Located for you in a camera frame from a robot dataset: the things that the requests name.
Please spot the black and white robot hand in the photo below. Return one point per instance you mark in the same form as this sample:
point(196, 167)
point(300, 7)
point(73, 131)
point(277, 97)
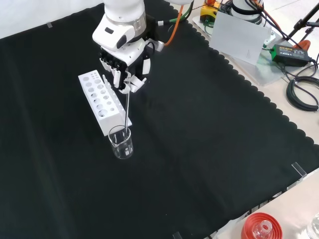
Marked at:
point(129, 58)

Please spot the clear glass rod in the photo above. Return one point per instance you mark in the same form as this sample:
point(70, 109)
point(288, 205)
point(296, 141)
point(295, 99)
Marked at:
point(127, 109)

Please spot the white test tube rack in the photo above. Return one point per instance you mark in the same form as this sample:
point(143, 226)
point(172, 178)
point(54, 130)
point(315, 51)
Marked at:
point(109, 117)

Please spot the black cloth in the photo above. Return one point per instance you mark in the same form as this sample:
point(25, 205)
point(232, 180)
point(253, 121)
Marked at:
point(187, 124)

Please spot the clear glass beaker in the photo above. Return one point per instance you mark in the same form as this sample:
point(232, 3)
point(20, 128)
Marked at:
point(122, 147)

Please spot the yellow stop button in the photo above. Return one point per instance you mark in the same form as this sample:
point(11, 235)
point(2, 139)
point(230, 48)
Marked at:
point(208, 12)

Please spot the black power adapter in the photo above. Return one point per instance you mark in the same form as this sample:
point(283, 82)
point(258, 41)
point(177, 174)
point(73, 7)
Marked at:
point(290, 54)

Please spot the black tripod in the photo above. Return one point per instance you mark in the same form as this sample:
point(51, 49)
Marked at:
point(302, 21)

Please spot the red ribbed funnel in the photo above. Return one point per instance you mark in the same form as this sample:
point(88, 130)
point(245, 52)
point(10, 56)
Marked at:
point(249, 224)

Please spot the small clear glass flask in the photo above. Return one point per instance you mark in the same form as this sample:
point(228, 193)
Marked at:
point(261, 230)

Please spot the clear glass vessel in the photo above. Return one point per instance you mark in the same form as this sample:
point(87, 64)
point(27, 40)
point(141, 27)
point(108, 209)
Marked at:
point(314, 227)

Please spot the grey metal base plate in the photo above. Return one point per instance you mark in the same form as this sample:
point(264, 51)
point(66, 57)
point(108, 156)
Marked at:
point(269, 72)

